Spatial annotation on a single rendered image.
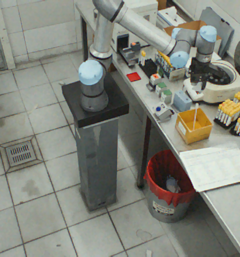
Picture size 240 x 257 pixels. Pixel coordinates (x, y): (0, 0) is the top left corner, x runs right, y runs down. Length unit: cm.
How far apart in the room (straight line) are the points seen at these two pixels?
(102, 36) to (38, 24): 193
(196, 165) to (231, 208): 25
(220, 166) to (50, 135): 166
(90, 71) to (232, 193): 86
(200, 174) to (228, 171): 13
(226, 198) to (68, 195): 132
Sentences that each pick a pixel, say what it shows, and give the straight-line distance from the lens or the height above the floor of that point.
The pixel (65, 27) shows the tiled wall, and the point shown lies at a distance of 368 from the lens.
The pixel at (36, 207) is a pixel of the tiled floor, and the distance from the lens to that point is 261.
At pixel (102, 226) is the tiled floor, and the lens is 249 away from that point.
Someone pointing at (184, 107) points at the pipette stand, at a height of 94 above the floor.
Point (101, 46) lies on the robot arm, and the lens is 174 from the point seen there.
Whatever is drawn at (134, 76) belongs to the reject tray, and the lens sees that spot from 213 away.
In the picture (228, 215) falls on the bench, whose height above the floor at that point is 87.
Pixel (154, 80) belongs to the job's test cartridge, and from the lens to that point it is 201.
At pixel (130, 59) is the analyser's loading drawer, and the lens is 219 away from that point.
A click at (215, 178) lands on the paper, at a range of 168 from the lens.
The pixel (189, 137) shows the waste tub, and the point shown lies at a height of 93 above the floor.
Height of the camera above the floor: 223
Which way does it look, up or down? 48 degrees down
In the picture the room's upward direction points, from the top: 2 degrees clockwise
